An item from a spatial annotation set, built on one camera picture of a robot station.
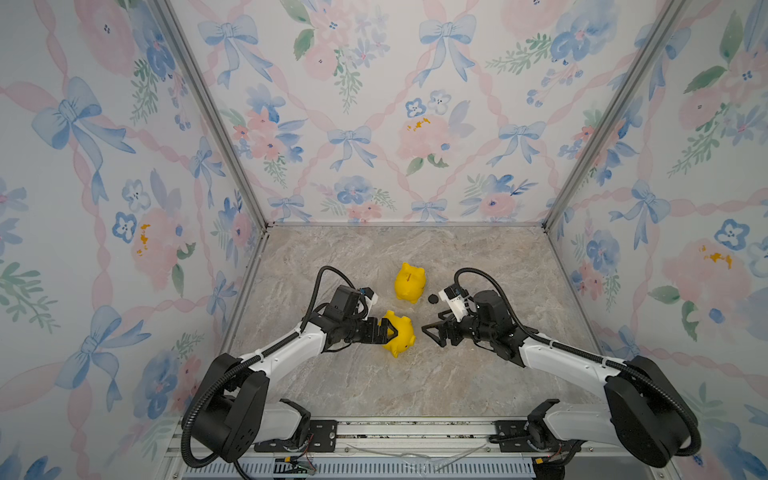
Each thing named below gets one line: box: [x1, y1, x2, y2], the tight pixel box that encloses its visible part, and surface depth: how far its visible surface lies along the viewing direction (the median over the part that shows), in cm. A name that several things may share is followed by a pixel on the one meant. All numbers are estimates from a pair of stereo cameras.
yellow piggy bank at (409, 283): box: [394, 262, 427, 304], surface depth 96 cm
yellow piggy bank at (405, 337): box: [378, 310, 416, 358], surface depth 85 cm
